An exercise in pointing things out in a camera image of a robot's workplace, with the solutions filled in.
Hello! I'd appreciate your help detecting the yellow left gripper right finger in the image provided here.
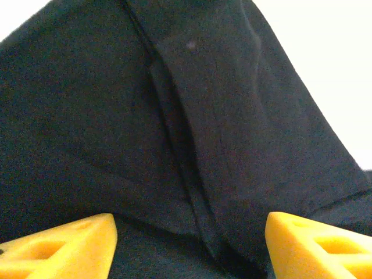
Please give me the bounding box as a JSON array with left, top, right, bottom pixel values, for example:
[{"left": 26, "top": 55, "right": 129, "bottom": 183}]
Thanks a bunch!
[{"left": 266, "top": 211, "right": 372, "bottom": 279}]

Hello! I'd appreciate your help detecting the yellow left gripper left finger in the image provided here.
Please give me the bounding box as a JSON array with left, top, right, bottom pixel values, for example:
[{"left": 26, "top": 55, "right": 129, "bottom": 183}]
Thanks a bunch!
[{"left": 0, "top": 213, "right": 119, "bottom": 279}]

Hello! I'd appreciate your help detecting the black t-shirt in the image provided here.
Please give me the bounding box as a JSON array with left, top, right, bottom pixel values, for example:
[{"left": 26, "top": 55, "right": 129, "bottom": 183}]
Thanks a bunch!
[{"left": 0, "top": 0, "right": 372, "bottom": 279}]

